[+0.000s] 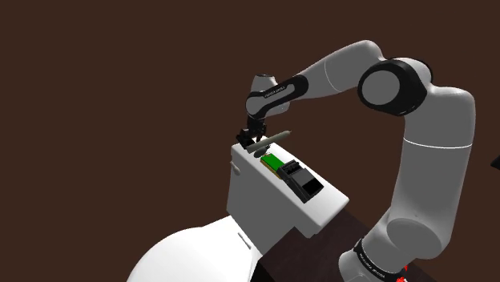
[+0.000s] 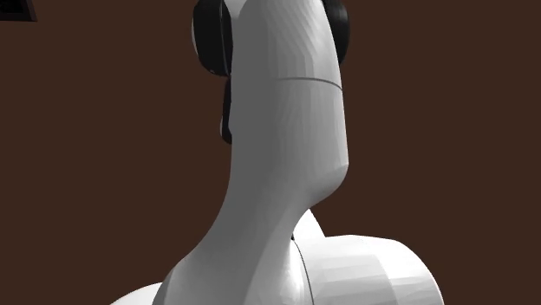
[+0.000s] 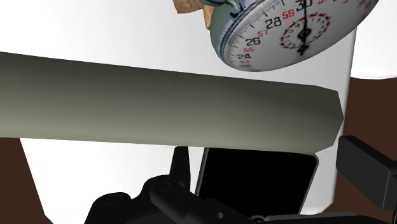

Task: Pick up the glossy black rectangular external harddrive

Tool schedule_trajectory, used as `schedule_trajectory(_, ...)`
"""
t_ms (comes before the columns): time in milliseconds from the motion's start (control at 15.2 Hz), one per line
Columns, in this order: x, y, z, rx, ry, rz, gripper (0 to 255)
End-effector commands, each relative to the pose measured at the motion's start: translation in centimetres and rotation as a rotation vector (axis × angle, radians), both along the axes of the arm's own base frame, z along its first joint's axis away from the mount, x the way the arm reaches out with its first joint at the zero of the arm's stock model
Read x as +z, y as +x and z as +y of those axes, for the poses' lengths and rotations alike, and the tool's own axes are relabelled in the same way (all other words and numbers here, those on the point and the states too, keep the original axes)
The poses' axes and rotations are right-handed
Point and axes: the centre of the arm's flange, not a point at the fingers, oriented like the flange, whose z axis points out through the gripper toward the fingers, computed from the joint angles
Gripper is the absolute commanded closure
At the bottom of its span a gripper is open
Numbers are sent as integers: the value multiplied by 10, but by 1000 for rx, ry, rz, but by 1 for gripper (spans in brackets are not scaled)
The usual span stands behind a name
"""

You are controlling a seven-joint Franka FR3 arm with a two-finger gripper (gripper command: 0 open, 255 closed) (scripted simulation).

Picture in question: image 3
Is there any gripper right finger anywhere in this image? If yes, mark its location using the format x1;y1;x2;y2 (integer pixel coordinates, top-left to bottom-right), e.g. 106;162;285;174
336;135;397;213

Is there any tan jagged object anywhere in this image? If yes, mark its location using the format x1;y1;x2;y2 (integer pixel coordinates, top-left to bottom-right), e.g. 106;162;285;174
172;0;216;31

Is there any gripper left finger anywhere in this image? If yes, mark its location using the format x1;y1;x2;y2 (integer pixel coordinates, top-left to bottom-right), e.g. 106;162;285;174
83;145;256;224

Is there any black phone with silver rim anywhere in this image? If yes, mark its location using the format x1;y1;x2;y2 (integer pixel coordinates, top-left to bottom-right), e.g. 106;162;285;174
194;147;319;216

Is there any silver stopwatch with white dial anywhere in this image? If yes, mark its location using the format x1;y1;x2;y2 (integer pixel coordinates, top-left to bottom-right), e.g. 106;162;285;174
209;0;380;73

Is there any white table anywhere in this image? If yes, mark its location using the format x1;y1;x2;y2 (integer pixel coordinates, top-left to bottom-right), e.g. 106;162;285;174
0;0;397;224

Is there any long grey-green bar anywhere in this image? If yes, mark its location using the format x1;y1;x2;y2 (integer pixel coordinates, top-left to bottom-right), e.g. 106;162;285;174
0;51;345;155

